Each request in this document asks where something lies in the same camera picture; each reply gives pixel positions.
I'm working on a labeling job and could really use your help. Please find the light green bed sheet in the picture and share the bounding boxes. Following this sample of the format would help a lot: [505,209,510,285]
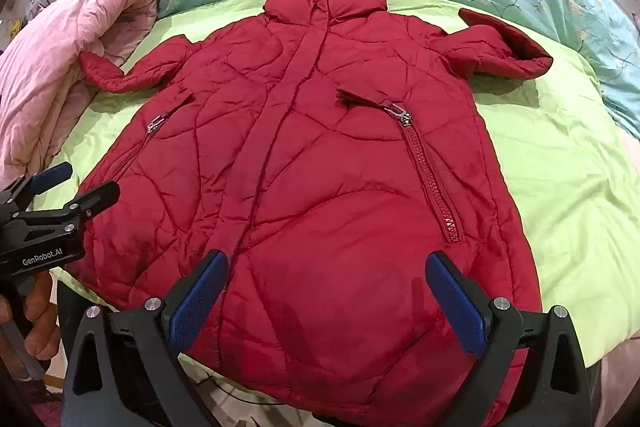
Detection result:
[50,0,640,370]

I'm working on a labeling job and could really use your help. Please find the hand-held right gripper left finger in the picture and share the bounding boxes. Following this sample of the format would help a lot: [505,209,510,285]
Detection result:
[62,250,230,427]

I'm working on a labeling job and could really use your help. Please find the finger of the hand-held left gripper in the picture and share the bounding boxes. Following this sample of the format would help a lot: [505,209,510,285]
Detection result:
[0,162,74,210]
[7,181,121,233]

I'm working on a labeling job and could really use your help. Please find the red puffer jacket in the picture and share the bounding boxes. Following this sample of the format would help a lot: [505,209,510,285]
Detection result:
[75,0,554,427]

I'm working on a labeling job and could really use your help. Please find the person's left hand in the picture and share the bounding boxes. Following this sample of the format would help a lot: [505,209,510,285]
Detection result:
[0,274,62,380]

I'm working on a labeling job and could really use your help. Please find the pink quilt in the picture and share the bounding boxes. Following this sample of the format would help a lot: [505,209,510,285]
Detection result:
[0,0,160,190]

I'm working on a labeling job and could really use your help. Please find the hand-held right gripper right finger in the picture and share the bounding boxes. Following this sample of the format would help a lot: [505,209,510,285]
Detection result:
[424,250,594,427]

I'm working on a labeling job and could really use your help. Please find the black cable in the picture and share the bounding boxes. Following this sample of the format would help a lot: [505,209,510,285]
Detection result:
[200,372,313,409]

